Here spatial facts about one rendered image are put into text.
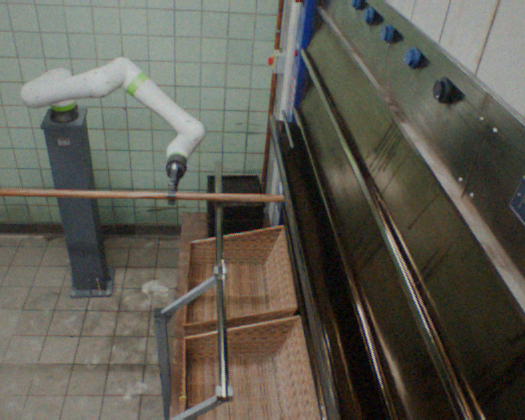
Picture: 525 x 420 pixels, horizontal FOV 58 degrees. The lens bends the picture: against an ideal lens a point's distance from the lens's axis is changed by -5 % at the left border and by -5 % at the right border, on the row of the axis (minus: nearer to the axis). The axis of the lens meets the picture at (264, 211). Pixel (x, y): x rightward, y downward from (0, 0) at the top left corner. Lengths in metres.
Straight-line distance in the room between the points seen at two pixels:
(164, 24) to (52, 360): 2.01
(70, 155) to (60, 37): 0.75
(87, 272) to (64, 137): 0.94
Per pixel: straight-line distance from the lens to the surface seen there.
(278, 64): 2.66
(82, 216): 2.91
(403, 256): 1.01
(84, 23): 3.03
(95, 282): 3.25
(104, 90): 2.17
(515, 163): 0.76
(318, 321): 1.23
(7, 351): 3.15
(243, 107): 3.13
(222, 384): 1.40
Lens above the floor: 2.35
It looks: 36 degrees down
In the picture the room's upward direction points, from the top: 6 degrees clockwise
